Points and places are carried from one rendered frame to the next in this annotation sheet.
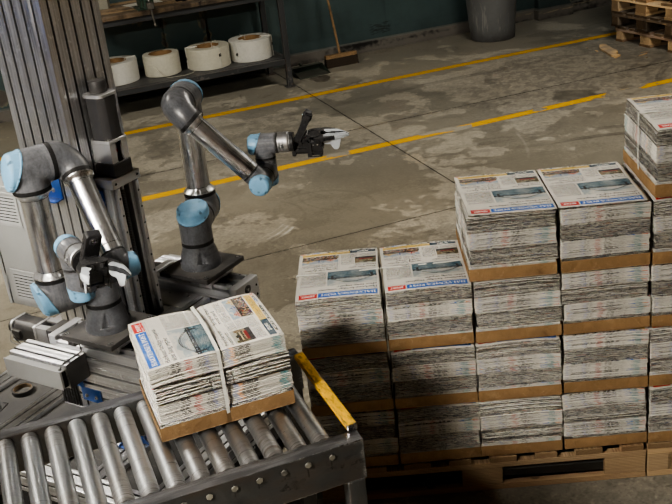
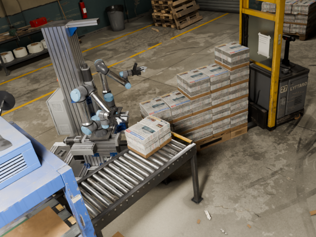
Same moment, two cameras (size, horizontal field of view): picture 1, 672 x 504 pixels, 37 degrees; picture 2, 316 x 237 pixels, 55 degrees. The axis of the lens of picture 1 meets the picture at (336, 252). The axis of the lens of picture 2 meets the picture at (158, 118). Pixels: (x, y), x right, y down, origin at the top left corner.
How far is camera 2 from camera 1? 1.29 m
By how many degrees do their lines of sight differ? 20
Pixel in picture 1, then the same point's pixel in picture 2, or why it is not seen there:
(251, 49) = not seen: hidden behind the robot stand
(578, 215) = (214, 78)
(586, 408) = (217, 125)
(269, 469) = (179, 157)
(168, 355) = (144, 135)
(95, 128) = (86, 78)
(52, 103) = (74, 73)
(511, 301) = (200, 103)
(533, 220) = (204, 82)
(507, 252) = (199, 90)
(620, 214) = (223, 76)
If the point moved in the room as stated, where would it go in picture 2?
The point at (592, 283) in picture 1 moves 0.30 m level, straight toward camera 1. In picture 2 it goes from (217, 94) to (226, 105)
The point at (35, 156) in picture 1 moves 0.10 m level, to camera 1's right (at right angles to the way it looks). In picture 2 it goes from (82, 90) to (91, 86)
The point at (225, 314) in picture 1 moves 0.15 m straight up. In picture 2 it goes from (149, 122) to (146, 109)
